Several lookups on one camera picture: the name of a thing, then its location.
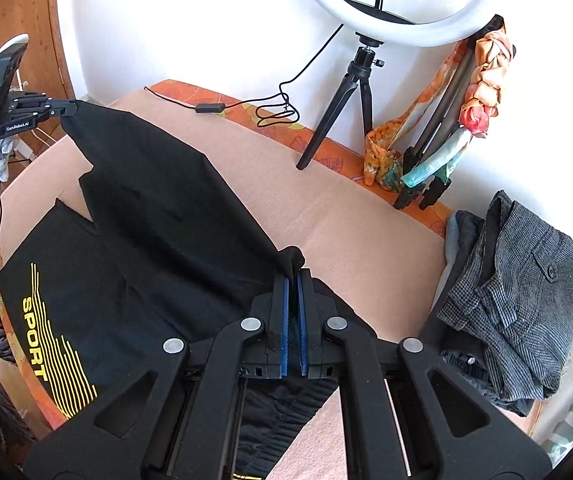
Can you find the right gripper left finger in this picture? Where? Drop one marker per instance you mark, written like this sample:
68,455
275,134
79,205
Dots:
266,354

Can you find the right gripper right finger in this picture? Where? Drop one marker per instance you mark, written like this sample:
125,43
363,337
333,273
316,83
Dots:
328,341

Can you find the black sport pants yellow print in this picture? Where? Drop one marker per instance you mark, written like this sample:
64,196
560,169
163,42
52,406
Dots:
166,250

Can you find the wooden door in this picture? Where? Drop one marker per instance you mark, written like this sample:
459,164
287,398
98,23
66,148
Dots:
21,25

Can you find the orange patterned scarf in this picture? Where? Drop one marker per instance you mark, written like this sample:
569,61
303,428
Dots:
385,145

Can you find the blue jeans folded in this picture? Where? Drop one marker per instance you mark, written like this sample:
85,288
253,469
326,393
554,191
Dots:
462,231

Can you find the folded grey black tripod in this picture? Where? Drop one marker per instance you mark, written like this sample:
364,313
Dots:
442,125

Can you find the grey tweed garment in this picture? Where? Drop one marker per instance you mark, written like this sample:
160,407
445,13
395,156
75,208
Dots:
507,324

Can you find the black mini tripod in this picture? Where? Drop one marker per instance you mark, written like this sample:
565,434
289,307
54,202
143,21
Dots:
357,77

